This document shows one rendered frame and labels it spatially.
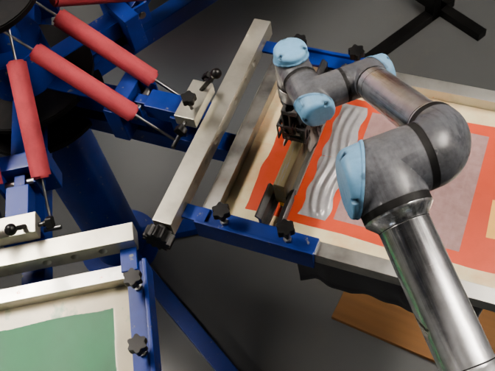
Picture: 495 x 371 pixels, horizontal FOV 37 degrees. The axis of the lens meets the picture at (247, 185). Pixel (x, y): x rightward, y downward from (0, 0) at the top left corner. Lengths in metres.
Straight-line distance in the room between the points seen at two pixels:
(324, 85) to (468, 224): 0.51
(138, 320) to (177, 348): 1.06
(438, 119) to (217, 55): 2.36
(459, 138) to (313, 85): 0.42
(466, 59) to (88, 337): 2.22
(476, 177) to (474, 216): 0.11
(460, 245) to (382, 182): 0.65
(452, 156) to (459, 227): 0.62
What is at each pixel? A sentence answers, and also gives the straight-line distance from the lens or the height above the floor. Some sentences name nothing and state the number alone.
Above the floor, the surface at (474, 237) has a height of 0.96.
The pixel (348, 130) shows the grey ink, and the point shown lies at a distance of 1.94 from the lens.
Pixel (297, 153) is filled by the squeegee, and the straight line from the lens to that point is 1.78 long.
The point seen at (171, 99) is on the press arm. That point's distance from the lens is 1.97.
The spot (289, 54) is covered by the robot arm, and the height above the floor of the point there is 1.36.
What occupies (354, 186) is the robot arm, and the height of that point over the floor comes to 1.54.
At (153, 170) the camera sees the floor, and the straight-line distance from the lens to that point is 3.15.
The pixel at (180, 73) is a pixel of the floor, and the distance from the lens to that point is 3.46.
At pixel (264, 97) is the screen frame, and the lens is 1.99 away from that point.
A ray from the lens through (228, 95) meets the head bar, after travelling 1.94.
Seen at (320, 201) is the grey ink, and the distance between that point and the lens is 1.82.
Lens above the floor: 2.50
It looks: 56 degrees down
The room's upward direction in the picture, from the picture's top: 13 degrees counter-clockwise
